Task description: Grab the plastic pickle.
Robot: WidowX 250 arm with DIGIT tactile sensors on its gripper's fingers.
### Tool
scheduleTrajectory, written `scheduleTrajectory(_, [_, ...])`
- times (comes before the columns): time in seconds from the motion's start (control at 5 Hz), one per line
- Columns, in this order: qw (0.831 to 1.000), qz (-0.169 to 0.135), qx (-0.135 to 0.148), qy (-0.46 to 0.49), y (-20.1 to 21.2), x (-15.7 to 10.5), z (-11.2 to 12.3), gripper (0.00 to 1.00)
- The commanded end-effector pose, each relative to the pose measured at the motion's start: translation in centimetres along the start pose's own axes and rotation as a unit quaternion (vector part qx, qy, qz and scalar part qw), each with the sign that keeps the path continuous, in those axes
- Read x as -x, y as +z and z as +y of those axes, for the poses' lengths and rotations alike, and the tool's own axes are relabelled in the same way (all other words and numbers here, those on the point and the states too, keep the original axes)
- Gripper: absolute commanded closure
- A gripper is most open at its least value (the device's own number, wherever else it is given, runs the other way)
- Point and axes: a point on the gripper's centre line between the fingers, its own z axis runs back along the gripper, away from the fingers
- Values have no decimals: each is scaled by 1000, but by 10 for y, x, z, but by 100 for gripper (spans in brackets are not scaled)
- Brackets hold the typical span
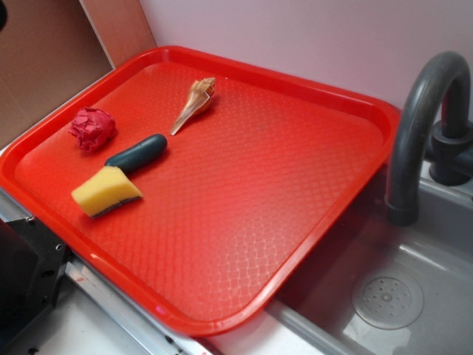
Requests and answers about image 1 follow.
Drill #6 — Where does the red plastic serving tray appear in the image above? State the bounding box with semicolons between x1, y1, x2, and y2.
1;47;400;337

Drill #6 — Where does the brown spiral seashell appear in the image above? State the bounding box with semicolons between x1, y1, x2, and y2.
170;78;216;136

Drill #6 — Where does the yellow sponge piece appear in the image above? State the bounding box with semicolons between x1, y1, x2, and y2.
71;166;143;217

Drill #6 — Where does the crumpled red paper ball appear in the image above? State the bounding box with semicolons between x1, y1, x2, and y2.
68;107;118;153

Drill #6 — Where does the grey plastic toy sink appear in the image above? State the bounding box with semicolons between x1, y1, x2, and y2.
265;158;473;355

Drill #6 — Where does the grey curved toy faucet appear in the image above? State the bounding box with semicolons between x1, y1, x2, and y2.
385;52;472;226

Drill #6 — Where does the brown cardboard box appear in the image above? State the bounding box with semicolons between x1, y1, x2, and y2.
1;1;155;147

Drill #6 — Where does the aluminium rail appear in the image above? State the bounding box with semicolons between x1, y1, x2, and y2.
1;192;210;354

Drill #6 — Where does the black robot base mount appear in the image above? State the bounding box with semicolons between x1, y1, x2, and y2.
1;219;69;354

